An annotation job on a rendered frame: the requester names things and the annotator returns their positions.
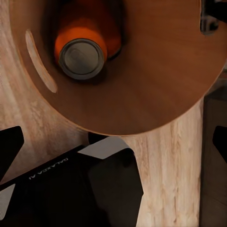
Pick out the trash can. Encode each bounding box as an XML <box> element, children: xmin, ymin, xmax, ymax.
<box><xmin>9</xmin><ymin>0</ymin><xmax>227</xmax><ymax>137</ymax></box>

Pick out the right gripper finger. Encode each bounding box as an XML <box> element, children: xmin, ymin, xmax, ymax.
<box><xmin>210</xmin><ymin>2</ymin><xmax>227</xmax><ymax>23</ymax></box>

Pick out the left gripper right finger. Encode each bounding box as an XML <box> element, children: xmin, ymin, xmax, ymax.
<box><xmin>212</xmin><ymin>125</ymin><xmax>227</xmax><ymax>162</ymax></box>

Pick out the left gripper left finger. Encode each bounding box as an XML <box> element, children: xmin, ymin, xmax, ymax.
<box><xmin>0</xmin><ymin>126</ymin><xmax>24</xmax><ymax>182</ymax></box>

